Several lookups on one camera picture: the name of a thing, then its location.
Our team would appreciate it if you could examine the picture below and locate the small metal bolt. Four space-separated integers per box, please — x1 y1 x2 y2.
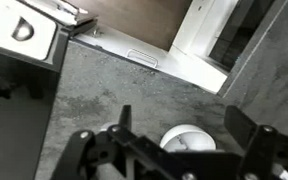
92 28 103 38

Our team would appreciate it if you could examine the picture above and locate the small white round object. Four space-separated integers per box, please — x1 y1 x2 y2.
99 121 118 133

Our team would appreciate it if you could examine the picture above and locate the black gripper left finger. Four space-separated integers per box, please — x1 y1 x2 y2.
50 104 198 180

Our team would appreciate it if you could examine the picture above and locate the white panel with oval recesses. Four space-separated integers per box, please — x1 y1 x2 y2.
0 0 58 62

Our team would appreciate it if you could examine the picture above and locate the shiny metal bracket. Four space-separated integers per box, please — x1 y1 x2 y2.
26 0 90 26

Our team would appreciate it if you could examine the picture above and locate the white cabinet base panel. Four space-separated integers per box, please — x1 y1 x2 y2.
71 22 229 95

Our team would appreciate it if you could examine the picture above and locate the white door frame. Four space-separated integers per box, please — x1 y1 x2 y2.
169 0 240 58

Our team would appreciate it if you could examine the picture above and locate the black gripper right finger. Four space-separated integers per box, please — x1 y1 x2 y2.
223 105 288 180

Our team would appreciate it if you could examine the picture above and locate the black appliance housing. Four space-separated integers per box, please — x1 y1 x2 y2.
0 18 99 180

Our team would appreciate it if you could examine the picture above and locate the white round bowl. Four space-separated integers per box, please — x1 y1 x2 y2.
159 123 217 153

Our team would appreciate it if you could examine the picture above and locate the white recessed drawer handle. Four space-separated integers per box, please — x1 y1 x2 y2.
126 48 159 69

